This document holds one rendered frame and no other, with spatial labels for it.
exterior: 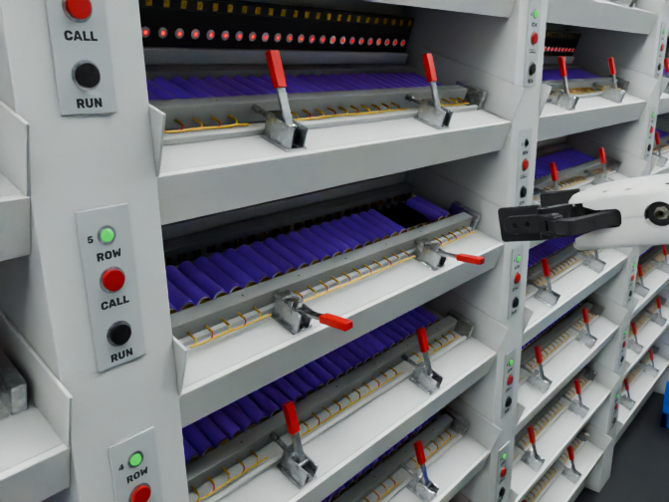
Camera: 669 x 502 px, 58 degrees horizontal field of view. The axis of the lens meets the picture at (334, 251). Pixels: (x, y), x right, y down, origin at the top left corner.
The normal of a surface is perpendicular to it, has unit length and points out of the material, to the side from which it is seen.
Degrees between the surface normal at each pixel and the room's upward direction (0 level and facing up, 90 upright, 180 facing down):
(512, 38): 90
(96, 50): 90
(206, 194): 109
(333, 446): 19
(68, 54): 90
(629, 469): 0
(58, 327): 90
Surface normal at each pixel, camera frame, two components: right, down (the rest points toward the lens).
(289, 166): 0.72, 0.48
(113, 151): 0.75, 0.18
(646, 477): -0.02, -0.96
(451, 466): 0.23, -0.85
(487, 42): -0.66, 0.22
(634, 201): -0.61, 0.04
